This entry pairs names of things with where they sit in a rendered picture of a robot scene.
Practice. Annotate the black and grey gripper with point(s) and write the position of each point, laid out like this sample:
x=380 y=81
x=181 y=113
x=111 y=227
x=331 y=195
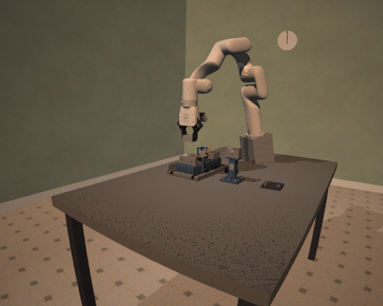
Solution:
x=189 y=116

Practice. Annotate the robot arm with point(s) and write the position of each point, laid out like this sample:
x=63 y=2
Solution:
x=196 y=84

